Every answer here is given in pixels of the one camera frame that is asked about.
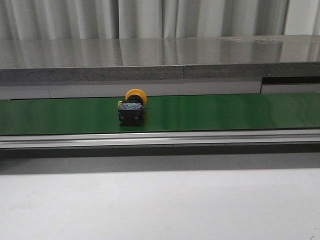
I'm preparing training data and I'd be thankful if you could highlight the yellow mushroom push button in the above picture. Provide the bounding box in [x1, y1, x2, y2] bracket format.
[117, 88, 148, 126]

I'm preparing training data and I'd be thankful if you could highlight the grey stone countertop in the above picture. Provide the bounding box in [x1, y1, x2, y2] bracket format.
[0, 35, 320, 86]

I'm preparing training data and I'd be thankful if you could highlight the green conveyor belt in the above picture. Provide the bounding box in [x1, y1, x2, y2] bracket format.
[0, 93, 320, 136]

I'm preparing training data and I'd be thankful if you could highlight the grey conveyor back panel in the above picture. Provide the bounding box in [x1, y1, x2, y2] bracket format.
[0, 76, 320, 100]

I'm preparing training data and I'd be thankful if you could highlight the white pleated curtain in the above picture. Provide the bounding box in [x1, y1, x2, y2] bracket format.
[0, 0, 320, 40]

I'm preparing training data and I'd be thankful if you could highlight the aluminium conveyor front rail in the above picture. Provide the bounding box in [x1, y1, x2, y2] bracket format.
[0, 129, 320, 149]

